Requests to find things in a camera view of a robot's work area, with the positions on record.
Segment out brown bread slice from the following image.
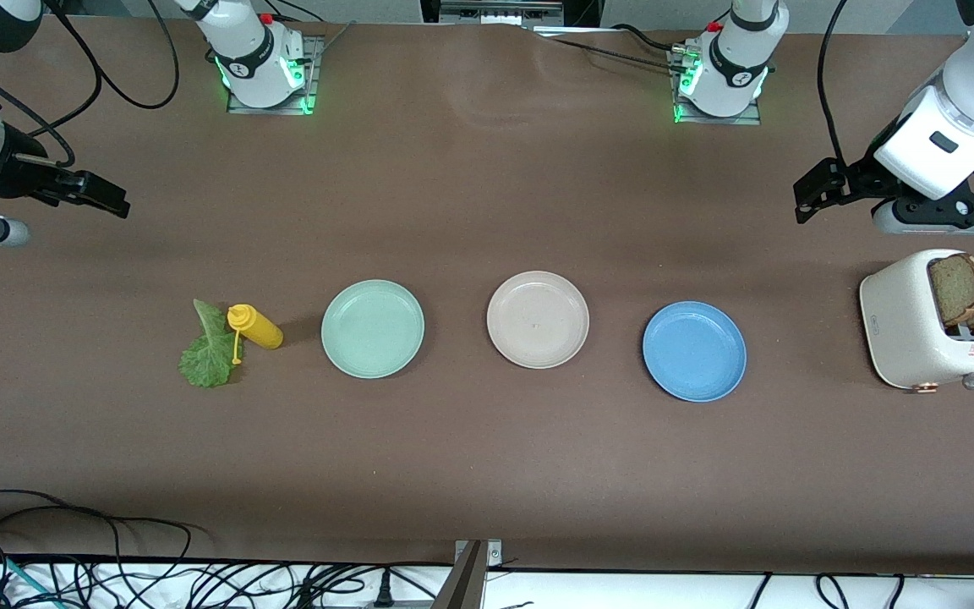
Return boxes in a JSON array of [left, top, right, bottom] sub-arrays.
[[927, 253, 974, 327]]

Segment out green lettuce leaf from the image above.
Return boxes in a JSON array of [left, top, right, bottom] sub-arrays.
[[178, 298, 244, 389]]

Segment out yellow mustard squeeze bottle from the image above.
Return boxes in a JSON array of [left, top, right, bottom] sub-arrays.
[[227, 304, 284, 365]]

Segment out blue plate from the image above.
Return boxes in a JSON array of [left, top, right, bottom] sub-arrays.
[[642, 301, 747, 403]]

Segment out beige plate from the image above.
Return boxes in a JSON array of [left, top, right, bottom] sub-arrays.
[[486, 271, 590, 370]]

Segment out green plate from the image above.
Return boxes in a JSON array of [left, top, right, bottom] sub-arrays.
[[320, 279, 426, 379]]

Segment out white toaster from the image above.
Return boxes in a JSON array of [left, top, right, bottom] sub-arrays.
[[859, 249, 974, 393]]

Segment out dark metal fixture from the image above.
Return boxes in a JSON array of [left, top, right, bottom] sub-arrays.
[[419, 0, 602, 28]]

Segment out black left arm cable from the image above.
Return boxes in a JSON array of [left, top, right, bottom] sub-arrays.
[[815, 0, 850, 166]]

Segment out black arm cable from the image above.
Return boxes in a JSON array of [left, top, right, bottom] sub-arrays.
[[0, 0, 181, 167], [815, 0, 850, 166]]

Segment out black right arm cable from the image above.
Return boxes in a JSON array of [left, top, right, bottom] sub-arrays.
[[0, 0, 181, 167]]

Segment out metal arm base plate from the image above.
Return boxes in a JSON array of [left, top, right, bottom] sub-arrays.
[[669, 47, 763, 126], [227, 36, 325, 116]]

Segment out black braided base cable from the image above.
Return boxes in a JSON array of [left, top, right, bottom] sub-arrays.
[[529, 24, 691, 73]]

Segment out black cable loop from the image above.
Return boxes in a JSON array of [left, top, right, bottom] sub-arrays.
[[0, 489, 194, 609]]

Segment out short black cable loops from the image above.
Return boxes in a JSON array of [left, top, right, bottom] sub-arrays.
[[745, 573, 911, 609]]

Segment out tangled black cable bundle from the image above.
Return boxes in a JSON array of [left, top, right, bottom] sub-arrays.
[[73, 558, 454, 609]]

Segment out grey metal bracket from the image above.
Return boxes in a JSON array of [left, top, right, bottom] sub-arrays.
[[432, 539, 503, 609]]

